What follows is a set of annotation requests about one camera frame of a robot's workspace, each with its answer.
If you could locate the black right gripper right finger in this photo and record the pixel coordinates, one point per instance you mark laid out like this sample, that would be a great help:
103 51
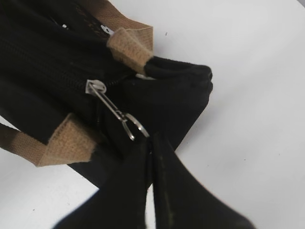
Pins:
181 202

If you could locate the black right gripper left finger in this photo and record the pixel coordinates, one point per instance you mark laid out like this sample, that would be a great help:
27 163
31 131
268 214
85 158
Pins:
120 203

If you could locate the silver zipper pull with ring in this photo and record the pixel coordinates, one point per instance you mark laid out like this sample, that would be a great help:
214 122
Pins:
98 88

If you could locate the black tote bag tan handles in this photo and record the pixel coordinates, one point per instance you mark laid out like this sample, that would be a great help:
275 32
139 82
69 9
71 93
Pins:
50 48

